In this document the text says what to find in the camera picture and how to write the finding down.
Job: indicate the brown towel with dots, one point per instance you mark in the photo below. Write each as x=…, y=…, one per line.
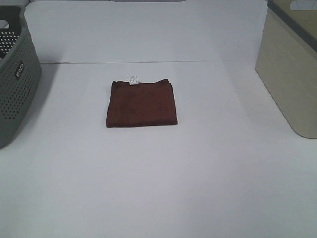
x=144, y=104

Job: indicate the beige basket with grey rim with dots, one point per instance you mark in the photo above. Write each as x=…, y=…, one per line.
x=287, y=62

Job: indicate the grey perforated laundry basket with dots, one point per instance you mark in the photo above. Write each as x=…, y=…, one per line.
x=20, y=71

